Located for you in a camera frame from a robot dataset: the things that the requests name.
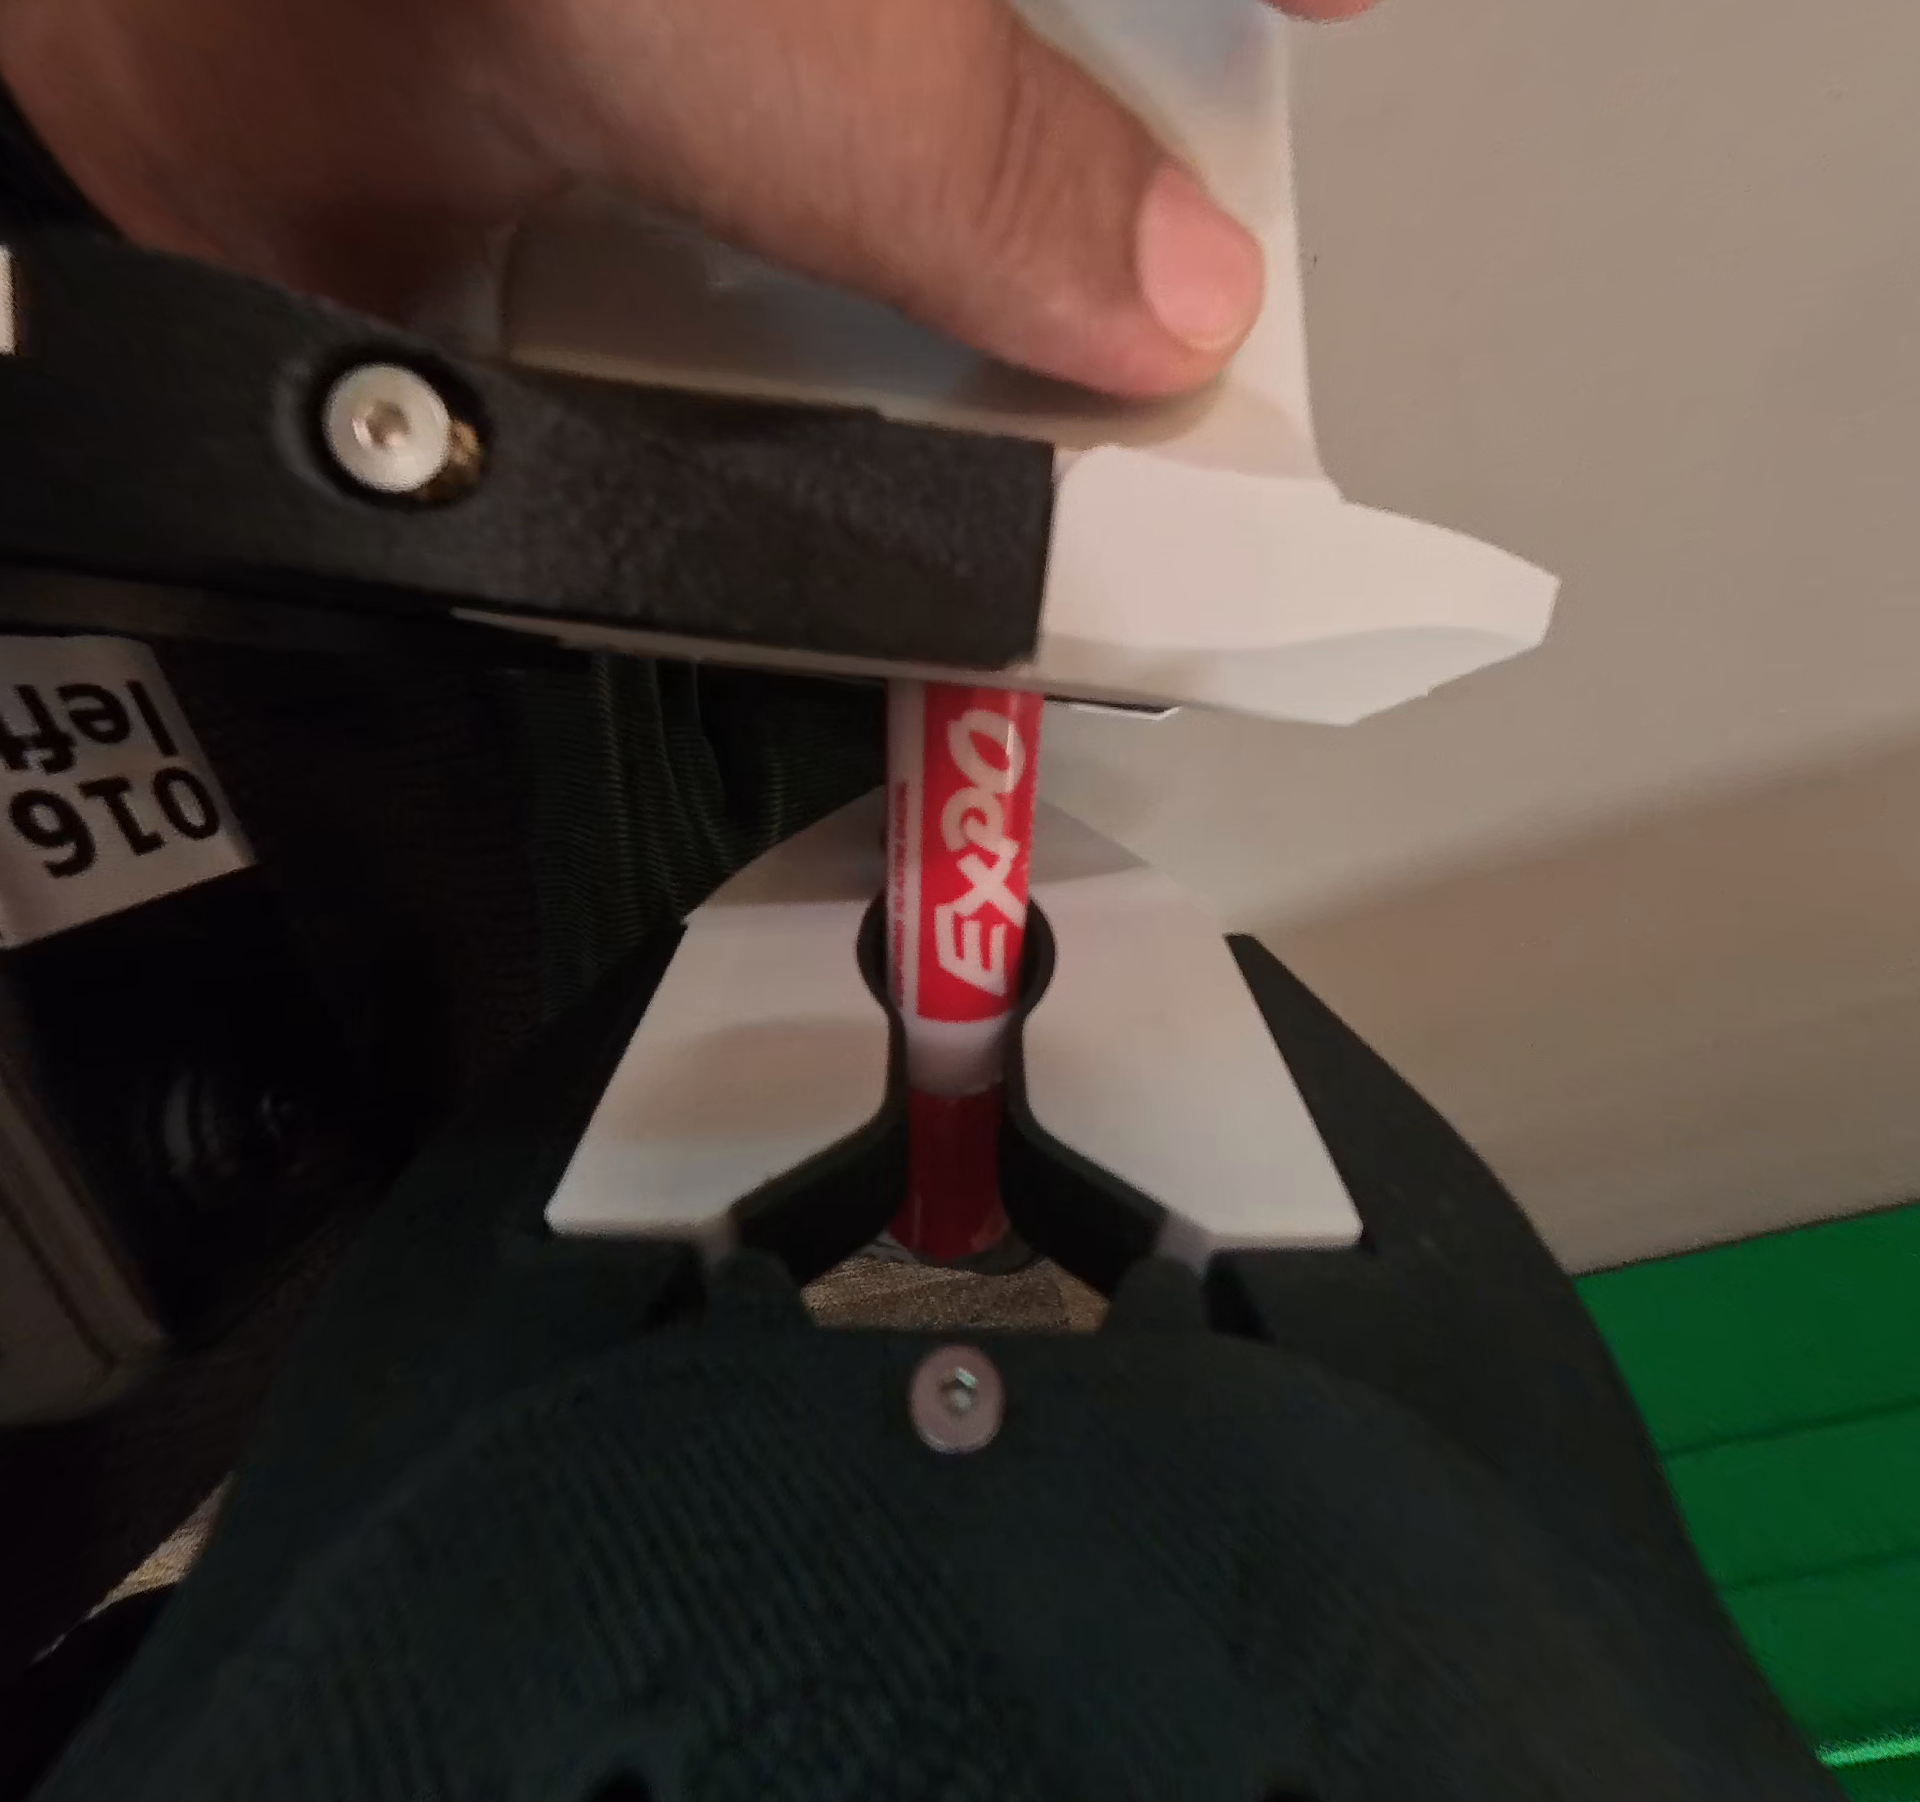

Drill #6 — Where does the white desk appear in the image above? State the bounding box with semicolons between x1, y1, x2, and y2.
1036;0;1920;1278

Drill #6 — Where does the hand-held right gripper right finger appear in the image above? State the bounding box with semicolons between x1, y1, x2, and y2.
993;841;1370;1273

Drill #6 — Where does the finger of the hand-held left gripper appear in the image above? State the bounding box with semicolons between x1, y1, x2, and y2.
1036;448;1562;732
1041;705;1360;933

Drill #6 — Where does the red dry erase marker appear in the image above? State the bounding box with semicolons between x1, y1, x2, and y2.
886;684;1048;1263

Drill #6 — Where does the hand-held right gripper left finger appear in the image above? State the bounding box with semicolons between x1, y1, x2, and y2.
544;797;921;1273

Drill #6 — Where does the person's left hand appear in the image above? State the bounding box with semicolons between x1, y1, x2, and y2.
0;0;1443;403

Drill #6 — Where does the green plastic bin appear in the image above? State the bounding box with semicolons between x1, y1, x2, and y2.
1568;1202;1920;1802

